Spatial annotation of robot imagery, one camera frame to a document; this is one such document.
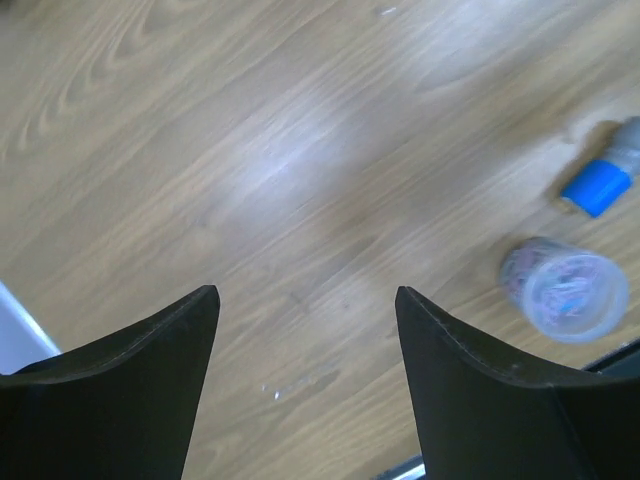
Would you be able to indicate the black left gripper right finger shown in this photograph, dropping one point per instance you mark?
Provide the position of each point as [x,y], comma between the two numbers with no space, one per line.
[487,410]

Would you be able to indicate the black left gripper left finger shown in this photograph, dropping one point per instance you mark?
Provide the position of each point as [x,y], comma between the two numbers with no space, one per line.
[121,407]

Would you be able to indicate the clear round pin container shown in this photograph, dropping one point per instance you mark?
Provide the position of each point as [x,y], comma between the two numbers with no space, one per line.
[569,294]

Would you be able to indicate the blue and grey glue stick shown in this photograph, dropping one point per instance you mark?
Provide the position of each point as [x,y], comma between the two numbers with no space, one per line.
[602,181]

